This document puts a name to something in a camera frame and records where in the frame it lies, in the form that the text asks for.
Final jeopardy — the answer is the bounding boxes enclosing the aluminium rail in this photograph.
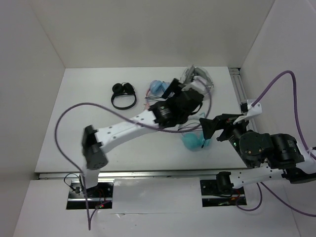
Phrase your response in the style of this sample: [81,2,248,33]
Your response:
[228,67,260,134]
[38,168,250,179]

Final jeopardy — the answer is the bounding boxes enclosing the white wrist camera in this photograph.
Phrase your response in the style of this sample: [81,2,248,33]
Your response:
[182,76,214,95]
[233,99,262,124]

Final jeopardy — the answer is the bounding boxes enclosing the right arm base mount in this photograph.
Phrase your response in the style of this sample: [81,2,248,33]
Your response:
[200,180,247,207]

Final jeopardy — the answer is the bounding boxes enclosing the teal cat-ear headphones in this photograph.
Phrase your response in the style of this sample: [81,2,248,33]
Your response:
[178,113,210,152]

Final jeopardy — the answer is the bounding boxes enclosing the aluminium rail right side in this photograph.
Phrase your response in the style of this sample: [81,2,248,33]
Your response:
[228,67,260,134]

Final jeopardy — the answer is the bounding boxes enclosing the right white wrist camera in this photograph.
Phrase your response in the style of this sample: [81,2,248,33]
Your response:
[233,99,262,124]

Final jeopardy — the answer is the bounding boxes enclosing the black headphone audio cable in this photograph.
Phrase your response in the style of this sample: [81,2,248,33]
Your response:
[176,118,208,149]

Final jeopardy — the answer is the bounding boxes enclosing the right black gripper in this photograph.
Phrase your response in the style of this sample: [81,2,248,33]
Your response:
[197,113,249,153]

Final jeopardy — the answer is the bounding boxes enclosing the pink blue cat-ear headphones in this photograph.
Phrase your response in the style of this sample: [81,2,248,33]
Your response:
[144,80,170,110]

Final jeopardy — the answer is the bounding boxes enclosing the black on-ear headphones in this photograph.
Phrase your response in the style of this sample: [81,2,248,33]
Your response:
[111,82,137,111]

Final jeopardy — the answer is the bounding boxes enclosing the aluminium rail front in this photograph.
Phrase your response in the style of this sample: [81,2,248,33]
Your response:
[38,168,250,179]

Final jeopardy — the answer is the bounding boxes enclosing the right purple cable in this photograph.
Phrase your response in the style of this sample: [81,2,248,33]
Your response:
[237,70,316,219]

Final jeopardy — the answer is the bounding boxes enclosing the purple cable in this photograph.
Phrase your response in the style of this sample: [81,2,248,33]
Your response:
[54,79,214,232]
[237,70,316,219]

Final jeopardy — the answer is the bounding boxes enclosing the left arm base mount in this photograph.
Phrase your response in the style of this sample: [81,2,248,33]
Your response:
[63,173,114,210]

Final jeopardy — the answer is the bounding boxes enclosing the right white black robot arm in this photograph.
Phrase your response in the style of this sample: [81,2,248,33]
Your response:
[199,114,316,194]

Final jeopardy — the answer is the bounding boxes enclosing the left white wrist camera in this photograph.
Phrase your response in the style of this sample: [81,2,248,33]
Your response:
[182,76,214,95]

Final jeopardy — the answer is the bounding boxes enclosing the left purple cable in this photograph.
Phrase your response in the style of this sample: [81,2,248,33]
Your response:
[54,79,214,232]

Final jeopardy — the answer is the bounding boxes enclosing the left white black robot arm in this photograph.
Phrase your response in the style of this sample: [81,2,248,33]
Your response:
[79,78,209,197]

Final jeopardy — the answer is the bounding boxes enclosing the grey white over-ear headphones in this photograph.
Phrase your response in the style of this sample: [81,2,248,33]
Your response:
[180,65,214,95]

